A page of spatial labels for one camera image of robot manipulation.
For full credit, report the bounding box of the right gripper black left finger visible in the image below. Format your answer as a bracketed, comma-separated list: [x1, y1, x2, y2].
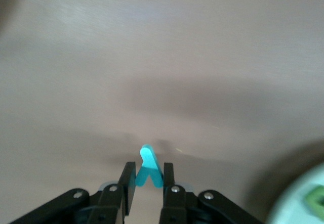
[10, 161, 138, 224]

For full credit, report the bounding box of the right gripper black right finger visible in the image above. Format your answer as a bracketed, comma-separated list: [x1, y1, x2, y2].
[159, 162, 264, 224]

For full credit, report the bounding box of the teal foam letter y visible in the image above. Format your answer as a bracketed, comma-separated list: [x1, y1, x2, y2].
[134, 144, 164, 190]

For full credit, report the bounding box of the green foam letter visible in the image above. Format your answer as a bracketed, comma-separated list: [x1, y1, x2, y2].
[304, 186, 324, 216]

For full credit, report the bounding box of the green plate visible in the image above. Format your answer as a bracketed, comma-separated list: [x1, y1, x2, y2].
[266, 164, 324, 224]

